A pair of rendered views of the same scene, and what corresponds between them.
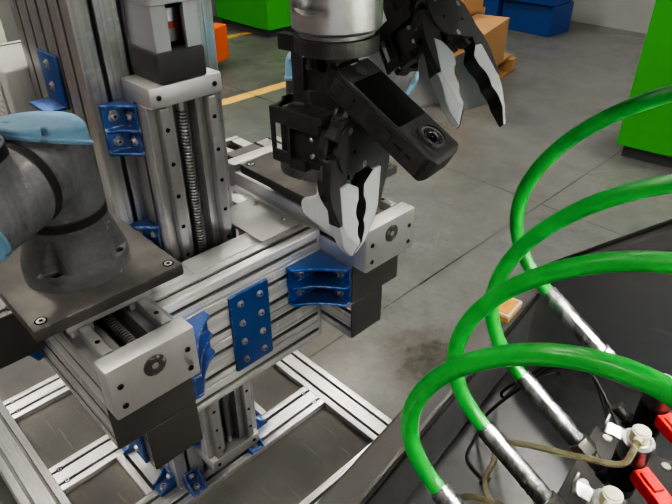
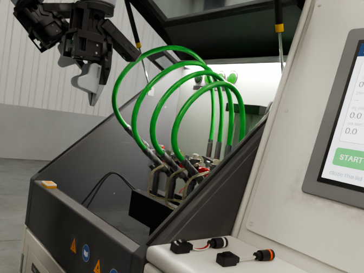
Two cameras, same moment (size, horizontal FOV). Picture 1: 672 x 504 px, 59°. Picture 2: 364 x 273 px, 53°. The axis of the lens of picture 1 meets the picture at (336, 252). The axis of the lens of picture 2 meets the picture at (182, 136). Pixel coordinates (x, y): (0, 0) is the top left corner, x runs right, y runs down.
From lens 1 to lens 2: 0.81 m
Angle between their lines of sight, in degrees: 78
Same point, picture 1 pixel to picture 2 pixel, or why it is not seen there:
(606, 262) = (193, 74)
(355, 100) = (115, 30)
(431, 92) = not seen: hidden behind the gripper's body
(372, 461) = (100, 223)
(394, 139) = (129, 45)
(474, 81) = not seen: hidden behind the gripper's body
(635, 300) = (86, 168)
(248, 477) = not seen: outside the picture
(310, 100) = (88, 31)
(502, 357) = (204, 89)
